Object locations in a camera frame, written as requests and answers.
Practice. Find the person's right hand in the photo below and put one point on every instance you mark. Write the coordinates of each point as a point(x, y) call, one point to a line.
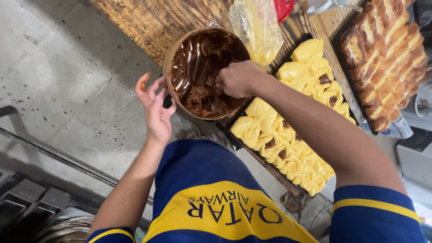
point(243, 79)

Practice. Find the person's left hand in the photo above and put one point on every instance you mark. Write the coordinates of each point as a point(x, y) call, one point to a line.
point(158, 116)

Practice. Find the person's right fingers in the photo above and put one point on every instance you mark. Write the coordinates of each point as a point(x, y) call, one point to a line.
point(225, 82)

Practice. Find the brown chocolate spread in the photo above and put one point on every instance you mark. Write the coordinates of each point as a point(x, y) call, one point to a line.
point(197, 64)

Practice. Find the grey trousers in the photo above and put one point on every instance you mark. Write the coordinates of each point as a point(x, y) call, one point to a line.
point(199, 130)

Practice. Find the round brown tub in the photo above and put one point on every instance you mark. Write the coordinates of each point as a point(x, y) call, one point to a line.
point(167, 72)

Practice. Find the plastic bag of yellow cream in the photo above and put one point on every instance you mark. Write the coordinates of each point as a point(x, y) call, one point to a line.
point(258, 32)

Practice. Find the batch of raw yellow buns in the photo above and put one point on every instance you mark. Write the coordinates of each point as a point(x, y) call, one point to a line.
point(300, 72)

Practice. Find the black baking tray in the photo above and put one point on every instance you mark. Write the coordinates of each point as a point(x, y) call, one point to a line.
point(266, 162)

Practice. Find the red plastic lid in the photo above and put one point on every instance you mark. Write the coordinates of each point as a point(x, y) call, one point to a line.
point(282, 8)

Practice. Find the blue and yellow jersey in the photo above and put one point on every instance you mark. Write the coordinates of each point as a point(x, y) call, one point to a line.
point(209, 189)

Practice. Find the dark baking tray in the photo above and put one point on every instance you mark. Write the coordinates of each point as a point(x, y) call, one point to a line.
point(337, 40)

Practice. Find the white jug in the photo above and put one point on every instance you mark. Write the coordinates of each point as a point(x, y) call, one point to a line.
point(320, 6)

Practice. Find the batch of baked golden pastries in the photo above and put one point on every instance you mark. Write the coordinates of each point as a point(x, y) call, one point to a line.
point(388, 60)

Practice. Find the clear plastic packet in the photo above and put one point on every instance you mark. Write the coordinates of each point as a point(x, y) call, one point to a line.
point(400, 130)

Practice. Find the glass jar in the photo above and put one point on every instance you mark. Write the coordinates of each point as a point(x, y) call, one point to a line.
point(424, 101)

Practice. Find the white appliance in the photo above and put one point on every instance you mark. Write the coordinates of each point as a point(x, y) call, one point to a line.
point(416, 158)

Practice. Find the metal bowl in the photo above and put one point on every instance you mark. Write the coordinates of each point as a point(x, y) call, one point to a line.
point(69, 229)

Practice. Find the dark metal rack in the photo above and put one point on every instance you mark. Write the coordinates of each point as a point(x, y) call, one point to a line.
point(27, 202)

